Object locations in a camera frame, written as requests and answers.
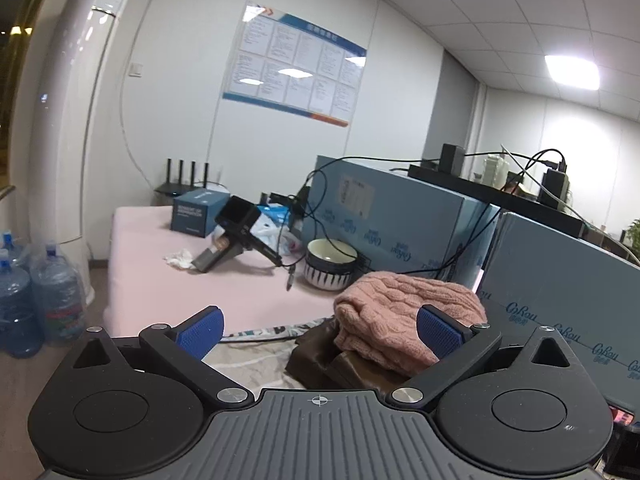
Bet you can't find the pink knitted sweater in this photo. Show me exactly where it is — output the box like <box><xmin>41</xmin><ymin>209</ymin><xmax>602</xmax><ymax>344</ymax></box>
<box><xmin>334</xmin><ymin>271</ymin><xmax>487</xmax><ymax>377</ymax></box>

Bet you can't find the patterned bed sheet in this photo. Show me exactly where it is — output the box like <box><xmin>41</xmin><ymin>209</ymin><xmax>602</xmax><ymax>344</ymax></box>
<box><xmin>202</xmin><ymin>316</ymin><xmax>334</xmax><ymax>398</ymax></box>

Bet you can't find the large blue front carton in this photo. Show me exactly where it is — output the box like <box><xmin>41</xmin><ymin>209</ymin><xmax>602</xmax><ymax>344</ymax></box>
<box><xmin>477</xmin><ymin>214</ymin><xmax>639</xmax><ymax>413</ymax></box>

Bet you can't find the blue water jug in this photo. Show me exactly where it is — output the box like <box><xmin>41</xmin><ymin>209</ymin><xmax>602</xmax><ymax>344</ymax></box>
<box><xmin>0</xmin><ymin>249</ymin><xmax>43</xmax><ymax>359</ymax></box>
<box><xmin>29</xmin><ymin>244</ymin><xmax>86</xmax><ymax>346</ymax></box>

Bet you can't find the small dark blue box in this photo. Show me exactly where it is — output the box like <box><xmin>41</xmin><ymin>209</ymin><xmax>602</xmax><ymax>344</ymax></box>
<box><xmin>170</xmin><ymin>188</ymin><xmax>230</xmax><ymax>238</ymax></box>

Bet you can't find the brown leather garment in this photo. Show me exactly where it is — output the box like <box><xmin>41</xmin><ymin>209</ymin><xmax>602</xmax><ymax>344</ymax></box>
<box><xmin>285</xmin><ymin>316</ymin><xmax>408</xmax><ymax>396</ymax></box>

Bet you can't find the blue rear carton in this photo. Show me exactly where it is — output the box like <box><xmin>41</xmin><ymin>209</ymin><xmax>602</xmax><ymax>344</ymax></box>
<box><xmin>302</xmin><ymin>156</ymin><xmax>499</xmax><ymax>288</ymax></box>

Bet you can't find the white plastic bag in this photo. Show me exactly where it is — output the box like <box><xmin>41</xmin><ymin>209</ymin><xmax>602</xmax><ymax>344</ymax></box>
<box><xmin>211</xmin><ymin>204</ymin><xmax>304</xmax><ymax>256</ymax></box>

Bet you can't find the striped ceramic bowl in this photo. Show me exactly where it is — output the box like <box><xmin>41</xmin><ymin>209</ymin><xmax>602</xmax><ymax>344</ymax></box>
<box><xmin>303</xmin><ymin>238</ymin><xmax>358</xmax><ymax>292</ymax></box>

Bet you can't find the black wifi router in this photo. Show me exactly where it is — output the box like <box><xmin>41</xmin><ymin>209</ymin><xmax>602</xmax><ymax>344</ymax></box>
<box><xmin>154</xmin><ymin>158</ymin><xmax>219</xmax><ymax>198</ymax></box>

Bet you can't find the smartphone with lit screen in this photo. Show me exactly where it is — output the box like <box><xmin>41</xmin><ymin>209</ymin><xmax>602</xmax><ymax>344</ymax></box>
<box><xmin>608</xmin><ymin>402</ymin><xmax>640</xmax><ymax>434</ymax></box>

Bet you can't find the green potted plant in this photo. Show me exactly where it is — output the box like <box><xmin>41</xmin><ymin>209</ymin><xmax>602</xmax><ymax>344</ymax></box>
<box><xmin>624</xmin><ymin>219</ymin><xmax>640</xmax><ymax>258</ymax></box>

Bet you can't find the white standing air conditioner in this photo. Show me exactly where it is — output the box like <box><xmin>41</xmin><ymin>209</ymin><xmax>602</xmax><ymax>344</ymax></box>
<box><xmin>28</xmin><ymin>0</ymin><xmax>128</xmax><ymax>301</ymax></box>

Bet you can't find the black camera on tripod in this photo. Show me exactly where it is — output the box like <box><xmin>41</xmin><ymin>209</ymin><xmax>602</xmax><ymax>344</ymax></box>
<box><xmin>192</xmin><ymin>195</ymin><xmax>283</xmax><ymax>273</ymax></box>

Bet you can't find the wall poster with blue border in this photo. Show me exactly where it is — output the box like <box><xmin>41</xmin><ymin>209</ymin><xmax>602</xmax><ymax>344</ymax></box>
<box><xmin>222</xmin><ymin>2</ymin><xmax>367</xmax><ymax>128</ymax></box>

